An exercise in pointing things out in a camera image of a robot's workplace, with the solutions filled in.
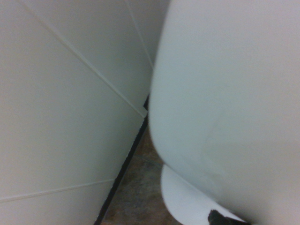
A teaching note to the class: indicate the black baseboard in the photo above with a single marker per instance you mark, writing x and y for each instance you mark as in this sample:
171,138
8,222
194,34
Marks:
126,164

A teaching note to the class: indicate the white toilet tank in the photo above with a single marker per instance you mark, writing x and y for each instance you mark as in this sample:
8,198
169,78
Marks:
222,93

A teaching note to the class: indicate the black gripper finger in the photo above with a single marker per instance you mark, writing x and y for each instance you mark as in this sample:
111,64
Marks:
218,218

